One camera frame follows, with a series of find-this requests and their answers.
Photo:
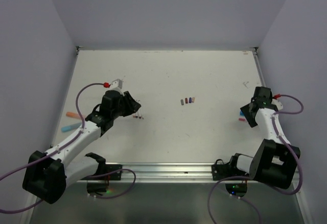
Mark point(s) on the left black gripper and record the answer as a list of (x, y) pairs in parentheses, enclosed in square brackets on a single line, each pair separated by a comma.
[(132, 105)]

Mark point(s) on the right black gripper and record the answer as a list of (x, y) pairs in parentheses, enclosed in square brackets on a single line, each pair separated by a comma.
[(245, 109)]

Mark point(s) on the orange highlighter marker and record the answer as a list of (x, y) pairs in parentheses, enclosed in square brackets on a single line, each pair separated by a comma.
[(74, 115)]

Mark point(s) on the blue capped white pen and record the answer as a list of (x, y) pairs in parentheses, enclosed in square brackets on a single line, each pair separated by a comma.
[(139, 103)]

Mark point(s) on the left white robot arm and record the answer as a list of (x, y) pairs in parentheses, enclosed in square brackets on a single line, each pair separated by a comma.
[(65, 152)]

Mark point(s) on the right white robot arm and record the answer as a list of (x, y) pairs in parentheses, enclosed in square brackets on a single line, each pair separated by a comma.
[(276, 160)]

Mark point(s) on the light blue highlighter marker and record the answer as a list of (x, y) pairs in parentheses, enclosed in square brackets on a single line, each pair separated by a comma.
[(70, 127)]

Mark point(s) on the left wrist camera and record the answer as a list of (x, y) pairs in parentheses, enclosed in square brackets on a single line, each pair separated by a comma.
[(116, 85)]

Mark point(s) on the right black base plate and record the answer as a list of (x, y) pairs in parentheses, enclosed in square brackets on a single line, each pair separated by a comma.
[(225, 170)]

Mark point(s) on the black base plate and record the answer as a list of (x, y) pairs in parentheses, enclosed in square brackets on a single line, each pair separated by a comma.
[(225, 170), (110, 172)]

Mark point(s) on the aluminium frame rail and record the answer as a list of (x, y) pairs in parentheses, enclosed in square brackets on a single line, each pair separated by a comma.
[(163, 171)]

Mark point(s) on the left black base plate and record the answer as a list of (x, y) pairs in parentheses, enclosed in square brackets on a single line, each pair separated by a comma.
[(110, 172)]

